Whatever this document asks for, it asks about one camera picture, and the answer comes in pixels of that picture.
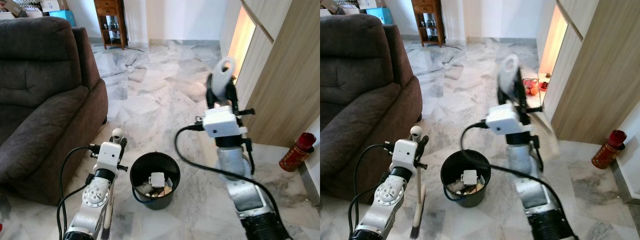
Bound wooden broom purple bristles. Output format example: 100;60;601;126
101;128;125;239
409;125;427;239

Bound dark brown fabric sofa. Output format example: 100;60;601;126
320;13;424;204
0;15;109;206

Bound red altar offerings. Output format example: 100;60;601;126
522;77;549;96

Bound small white box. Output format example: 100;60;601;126
148;172;167;189
461;169;479;187

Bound red cylindrical tin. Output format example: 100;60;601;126
278;132;315;173
591;129;628;170

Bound black plastic bucket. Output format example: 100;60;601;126
129;151;182;211
440;148;492;208

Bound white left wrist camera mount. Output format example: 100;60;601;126
390;138;419;171
96;141;124;174

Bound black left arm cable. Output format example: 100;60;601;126
347;142;396;240
56;144;101;240

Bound light wood tall cabinet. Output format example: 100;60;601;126
220;0;321;149
535;0;640;146

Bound dark wooden side table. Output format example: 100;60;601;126
411;0;446;48
93;0;129;50

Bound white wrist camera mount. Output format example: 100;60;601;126
202;105;243;139
484;103;526;135
96;141;124;174
390;138;419;171

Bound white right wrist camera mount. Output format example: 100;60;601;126
484;103;526;135
202;105;243;139

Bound brown cardboard carton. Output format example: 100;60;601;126
320;0;347;16
0;0;29;19

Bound blue storage box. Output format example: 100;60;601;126
366;6;394;25
48;9;76;27

